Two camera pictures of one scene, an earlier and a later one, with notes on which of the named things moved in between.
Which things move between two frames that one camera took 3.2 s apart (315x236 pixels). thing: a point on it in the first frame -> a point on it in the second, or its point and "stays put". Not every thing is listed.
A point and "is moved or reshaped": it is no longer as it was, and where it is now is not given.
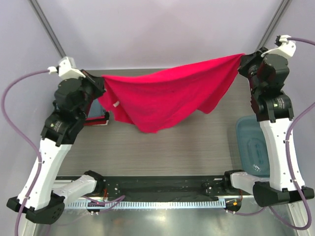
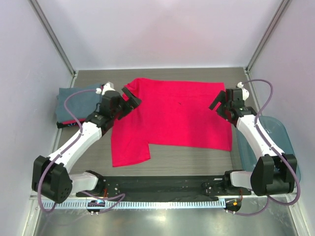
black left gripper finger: [98, 82] -> [133, 100]
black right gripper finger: [249, 63] -> [220, 98]
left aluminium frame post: [35, 6] stays put
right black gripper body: [254, 80] -> [222, 109]
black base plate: [191, 186] stays put
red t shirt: [154, 101] is moved or reshaped
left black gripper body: [90, 93] -> [123, 106]
